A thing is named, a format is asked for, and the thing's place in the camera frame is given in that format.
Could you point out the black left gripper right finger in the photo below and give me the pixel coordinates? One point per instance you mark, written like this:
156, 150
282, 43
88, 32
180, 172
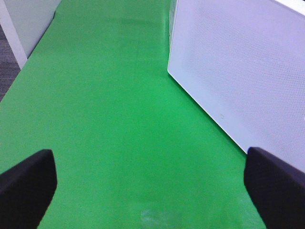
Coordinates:
276, 189

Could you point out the white microwave oven body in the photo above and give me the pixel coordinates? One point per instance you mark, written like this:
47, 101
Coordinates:
172, 14

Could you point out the white microwave door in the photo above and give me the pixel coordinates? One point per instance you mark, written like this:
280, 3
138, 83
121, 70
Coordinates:
243, 62

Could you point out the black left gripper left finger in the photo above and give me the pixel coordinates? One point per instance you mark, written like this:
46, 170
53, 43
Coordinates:
26, 191

